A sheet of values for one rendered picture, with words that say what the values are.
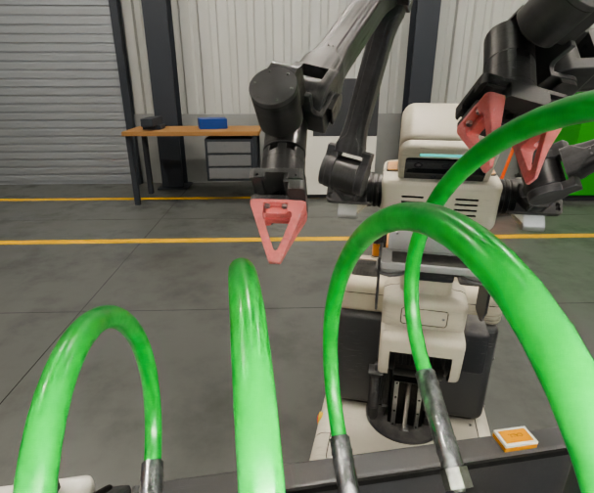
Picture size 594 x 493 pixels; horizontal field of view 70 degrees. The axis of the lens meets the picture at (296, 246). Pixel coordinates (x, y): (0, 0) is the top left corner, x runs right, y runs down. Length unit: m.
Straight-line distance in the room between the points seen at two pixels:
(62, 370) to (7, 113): 7.27
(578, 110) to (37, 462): 0.26
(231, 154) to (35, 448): 5.09
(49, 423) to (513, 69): 0.53
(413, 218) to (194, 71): 6.39
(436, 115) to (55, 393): 0.94
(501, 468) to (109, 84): 6.52
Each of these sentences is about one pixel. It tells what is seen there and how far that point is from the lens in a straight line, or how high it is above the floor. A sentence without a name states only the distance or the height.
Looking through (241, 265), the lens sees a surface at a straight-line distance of 0.20.
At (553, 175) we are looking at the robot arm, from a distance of 1.00.
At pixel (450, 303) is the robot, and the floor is 0.89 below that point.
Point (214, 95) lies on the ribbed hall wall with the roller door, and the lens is 6.52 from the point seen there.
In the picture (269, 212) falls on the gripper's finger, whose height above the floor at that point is 1.28.
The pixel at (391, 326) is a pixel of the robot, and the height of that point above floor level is 0.80.
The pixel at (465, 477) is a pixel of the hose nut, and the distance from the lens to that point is 0.40.
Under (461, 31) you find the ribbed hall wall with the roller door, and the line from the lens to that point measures 6.93.
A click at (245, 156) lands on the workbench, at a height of 0.60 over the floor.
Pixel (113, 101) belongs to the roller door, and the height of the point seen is 1.18.
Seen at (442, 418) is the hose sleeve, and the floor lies 1.17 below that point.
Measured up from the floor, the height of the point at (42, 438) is 1.31.
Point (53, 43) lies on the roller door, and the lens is 7.07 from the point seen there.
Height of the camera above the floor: 1.43
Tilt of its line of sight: 21 degrees down
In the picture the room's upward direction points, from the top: straight up
